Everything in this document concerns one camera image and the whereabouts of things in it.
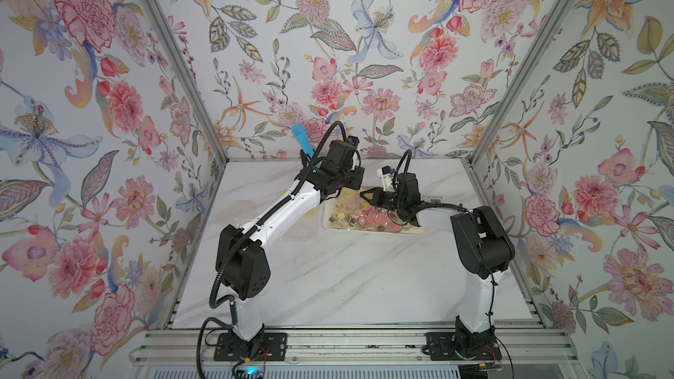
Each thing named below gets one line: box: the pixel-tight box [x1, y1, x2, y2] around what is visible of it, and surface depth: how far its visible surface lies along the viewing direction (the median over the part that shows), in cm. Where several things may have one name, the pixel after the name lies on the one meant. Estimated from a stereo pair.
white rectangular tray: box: [322, 185, 428, 235], surface depth 100 cm
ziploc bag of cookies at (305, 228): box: [279, 205, 321, 241], surface depth 97 cm
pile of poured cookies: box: [329, 204, 409, 233], surface depth 100 cm
